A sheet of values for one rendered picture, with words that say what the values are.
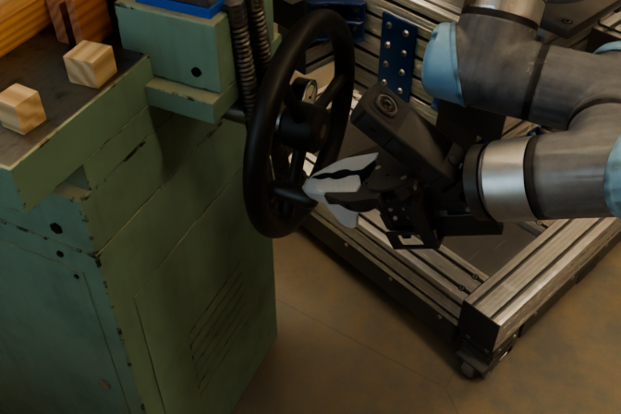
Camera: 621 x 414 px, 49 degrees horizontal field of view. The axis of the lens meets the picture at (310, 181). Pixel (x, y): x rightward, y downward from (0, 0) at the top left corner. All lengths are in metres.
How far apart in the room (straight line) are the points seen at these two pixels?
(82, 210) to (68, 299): 0.21
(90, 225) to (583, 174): 0.54
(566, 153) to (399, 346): 1.09
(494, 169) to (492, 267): 0.94
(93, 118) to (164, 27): 0.13
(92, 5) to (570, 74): 0.53
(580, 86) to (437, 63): 0.13
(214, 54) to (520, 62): 0.33
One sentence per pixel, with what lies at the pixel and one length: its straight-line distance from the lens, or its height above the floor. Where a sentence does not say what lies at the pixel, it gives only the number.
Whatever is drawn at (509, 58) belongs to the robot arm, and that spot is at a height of 0.99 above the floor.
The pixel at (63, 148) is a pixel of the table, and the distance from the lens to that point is 0.75.
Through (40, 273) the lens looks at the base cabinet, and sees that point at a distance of 0.98.
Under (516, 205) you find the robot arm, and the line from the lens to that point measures 0.61.
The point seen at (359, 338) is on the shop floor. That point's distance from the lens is 1.63.
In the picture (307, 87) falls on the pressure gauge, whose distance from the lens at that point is 1.14.
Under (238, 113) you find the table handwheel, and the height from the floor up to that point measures 0.82.
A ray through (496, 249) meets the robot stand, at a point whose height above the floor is 0.21.
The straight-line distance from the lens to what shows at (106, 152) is 0.81.
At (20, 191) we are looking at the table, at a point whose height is 0.87.
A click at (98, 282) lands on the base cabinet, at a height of 0.66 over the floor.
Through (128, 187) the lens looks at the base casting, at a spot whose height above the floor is 0.76.
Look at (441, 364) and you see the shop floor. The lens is 1.61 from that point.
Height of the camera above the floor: 1.32
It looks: 41 degrees down
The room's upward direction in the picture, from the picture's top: straight up
